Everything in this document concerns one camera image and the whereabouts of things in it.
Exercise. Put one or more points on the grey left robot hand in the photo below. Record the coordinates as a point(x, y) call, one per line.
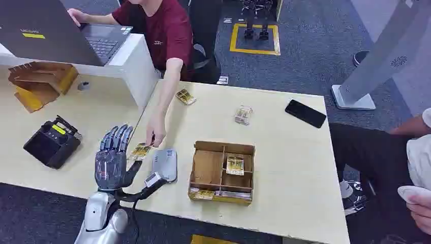
point(111, 168)

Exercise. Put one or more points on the yellow printed card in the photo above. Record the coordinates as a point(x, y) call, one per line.
point(140, 150)

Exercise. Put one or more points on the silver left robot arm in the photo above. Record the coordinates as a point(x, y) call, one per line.
point(101, 217)

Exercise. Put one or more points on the grey card reader pad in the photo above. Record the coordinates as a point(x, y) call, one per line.
point(165, 164)

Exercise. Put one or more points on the person's hand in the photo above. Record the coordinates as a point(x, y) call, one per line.
point(155, 129)

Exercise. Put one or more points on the black label printer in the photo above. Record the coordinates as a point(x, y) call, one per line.
point(52, 143)

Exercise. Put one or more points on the small grey round object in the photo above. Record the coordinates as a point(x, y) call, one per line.
point(83, 86)

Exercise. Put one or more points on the yellow card stack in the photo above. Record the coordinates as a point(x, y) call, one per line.
point(185, 97)

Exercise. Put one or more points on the white desk riser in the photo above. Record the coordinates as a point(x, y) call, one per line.
point(131, 64)

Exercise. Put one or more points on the brown cardboard box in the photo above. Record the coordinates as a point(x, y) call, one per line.
point(40, 84)

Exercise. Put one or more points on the wooden compartment box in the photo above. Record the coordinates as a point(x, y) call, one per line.
point(222, 171)

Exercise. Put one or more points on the yellow card in box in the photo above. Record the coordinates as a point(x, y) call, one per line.
point(235, 165)

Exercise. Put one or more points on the person in red shirt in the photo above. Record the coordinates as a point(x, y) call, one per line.
point(165, 37)

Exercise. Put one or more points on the wrapped card pack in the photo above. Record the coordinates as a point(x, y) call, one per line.
point(243, 115)

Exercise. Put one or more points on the dark laptop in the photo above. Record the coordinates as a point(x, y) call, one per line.
point(64, 33)

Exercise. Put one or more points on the black office chair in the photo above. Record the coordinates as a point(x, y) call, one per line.
point(203, 40)

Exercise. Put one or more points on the black smartphone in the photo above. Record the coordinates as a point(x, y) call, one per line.
point(305, 113)

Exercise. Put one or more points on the black robot legs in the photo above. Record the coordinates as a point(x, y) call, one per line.
point(256, 27)

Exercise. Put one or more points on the seated person in white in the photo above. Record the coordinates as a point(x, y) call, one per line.
point(387, 161)

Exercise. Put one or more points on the white monitor stand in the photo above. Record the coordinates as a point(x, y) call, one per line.
point(377, 57)

